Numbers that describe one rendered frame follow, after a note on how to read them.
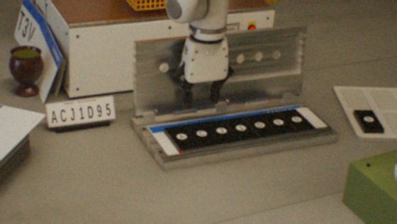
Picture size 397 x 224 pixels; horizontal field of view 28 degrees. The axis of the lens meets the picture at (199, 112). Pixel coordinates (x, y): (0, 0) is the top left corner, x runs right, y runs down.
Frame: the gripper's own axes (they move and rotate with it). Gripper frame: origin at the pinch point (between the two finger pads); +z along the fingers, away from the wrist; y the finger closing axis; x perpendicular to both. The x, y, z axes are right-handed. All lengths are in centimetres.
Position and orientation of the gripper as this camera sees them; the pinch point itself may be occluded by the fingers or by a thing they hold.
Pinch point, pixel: (200, 96)
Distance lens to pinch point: 184.8
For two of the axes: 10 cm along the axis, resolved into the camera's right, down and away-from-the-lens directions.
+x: -4.0, -4.6, 7.9
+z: -0.8, 8.8, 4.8
